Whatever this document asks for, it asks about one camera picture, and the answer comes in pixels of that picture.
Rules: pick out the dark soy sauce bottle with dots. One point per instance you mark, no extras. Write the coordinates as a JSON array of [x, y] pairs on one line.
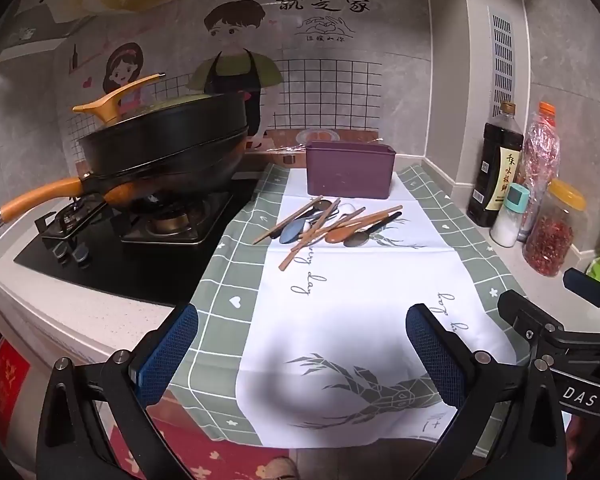
[[495, 170]]

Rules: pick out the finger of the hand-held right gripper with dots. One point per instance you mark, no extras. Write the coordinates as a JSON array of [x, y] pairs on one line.
[[582, 282], [517, 310]]

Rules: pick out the white vent grille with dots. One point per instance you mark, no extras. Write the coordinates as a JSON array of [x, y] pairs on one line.
[[501, 60]]

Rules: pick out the purple plastic container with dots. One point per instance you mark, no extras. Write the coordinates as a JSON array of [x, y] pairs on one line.
[[350, 170]]

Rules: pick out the plastic chili bottle orange cap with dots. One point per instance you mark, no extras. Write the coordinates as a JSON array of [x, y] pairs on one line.
[[542, 145]]

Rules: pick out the glass range hood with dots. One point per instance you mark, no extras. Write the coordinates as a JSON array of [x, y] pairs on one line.
[[30, 25]]

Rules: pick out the orange wooden spoon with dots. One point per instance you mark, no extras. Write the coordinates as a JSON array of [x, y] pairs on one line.
[[339, 236]]

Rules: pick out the salt shaker teal lid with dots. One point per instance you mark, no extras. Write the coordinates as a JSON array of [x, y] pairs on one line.
[[509, 225]]

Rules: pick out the dark brown spoon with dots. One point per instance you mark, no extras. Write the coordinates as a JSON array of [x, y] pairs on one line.
[[322, 204]]

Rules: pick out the black deep pan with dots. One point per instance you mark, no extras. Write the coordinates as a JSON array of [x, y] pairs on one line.
[[170, 135]]

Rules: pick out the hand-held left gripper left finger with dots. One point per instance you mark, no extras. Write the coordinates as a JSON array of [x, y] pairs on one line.
[[167, 355]]

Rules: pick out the black gas stove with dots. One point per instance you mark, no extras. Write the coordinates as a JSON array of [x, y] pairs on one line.
[[130, 270]]

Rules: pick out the red cabinet sticker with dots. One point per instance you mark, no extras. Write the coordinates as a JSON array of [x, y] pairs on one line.
[[5, 385]]

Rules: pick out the chili jar yellow lid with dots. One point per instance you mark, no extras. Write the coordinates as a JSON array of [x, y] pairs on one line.
[[550, 240]]

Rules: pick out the white spoon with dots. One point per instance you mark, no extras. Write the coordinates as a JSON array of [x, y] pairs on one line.
[[347, 207]]

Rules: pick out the blue plastic spoon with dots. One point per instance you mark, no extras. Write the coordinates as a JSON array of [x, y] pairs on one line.
[[291, 232]]

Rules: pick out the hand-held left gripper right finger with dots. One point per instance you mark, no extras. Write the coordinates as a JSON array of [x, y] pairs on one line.
[[435, 355]]

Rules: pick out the green checkered white tablecloth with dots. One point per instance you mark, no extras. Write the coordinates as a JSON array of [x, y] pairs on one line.
[[355, 300]]

